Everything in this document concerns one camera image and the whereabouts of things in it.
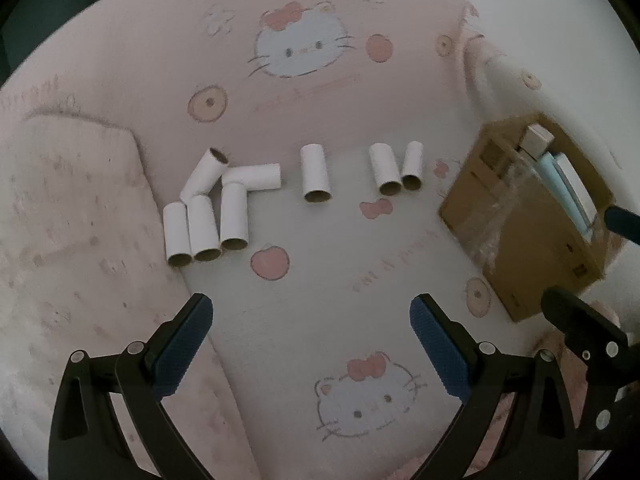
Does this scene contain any brown cardboard box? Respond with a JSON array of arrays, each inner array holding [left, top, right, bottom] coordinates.
[[439, 112, 618, 323]]

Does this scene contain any flat white box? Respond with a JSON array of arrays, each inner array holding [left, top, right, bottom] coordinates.
[[554, 151, 599, 217]]

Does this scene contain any small white carton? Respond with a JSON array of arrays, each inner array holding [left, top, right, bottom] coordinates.
[[521, 124, 557, 159]]

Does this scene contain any dark green cloth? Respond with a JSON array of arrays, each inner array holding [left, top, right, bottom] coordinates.
[[0, 0, 146, 92]]

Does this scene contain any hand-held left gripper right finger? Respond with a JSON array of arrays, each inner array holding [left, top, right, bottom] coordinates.
[[409, 294, 581, 480]]

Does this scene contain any pink patterned quilt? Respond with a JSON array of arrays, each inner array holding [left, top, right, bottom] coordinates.
[[0, 114, 263, 480]]

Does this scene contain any row of white paper tubes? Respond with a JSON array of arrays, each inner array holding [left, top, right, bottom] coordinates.
[[162, 141, 426, 268]]

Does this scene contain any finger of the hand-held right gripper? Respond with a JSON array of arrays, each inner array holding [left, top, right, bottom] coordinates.
[[602, 203, 640, 237], [541, 287, 640, 461]]

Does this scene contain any clear plastic film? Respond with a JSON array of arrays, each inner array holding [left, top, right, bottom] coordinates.
[[462, 157, 543, 266]]

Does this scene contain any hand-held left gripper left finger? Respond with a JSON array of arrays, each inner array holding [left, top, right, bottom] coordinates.
[[47, 292, 215, 480]]

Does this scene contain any light blue pack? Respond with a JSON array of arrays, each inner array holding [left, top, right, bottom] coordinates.
[[536, 154, 597, 235]]

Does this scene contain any pink cat print blanket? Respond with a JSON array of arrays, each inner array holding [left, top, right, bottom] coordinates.
[[0, 0, 640, 480]]

